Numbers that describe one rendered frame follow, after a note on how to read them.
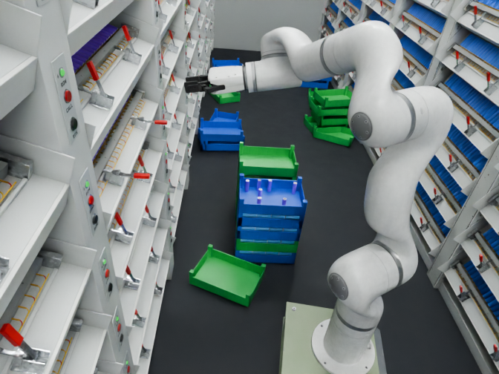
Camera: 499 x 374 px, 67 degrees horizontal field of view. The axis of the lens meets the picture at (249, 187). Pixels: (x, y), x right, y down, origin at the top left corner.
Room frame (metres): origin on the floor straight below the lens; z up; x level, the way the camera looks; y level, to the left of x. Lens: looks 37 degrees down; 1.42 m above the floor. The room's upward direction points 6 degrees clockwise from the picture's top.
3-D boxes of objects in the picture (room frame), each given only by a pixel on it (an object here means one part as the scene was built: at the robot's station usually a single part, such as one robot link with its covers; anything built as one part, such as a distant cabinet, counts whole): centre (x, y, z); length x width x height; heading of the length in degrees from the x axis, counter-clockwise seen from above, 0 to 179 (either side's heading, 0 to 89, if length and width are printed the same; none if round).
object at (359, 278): (0.63, -0.30, 0.68); 0.19 x 0.12 x 0.24; 123
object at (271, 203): (1.40, -0.10, 0.36); 0.30 x 0.20 x 0.08; 94
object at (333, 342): (0.65, -0.33, 0.46); 0.19 x 0.19 x 0.18
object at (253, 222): (1.40, -0.10, 0.28); 0.30 x 0.20 x 0.08; 94
